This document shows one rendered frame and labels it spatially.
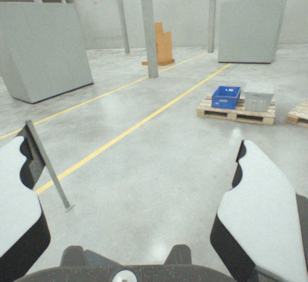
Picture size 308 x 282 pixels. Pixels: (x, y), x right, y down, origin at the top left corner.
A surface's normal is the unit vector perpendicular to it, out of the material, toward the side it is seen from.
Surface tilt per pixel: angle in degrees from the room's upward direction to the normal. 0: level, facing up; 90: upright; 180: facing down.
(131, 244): 0
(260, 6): 90
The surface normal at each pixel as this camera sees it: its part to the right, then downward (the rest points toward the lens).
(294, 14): -0.58, 0.43
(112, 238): -0.10, -0.87
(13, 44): 0.81, 0.21
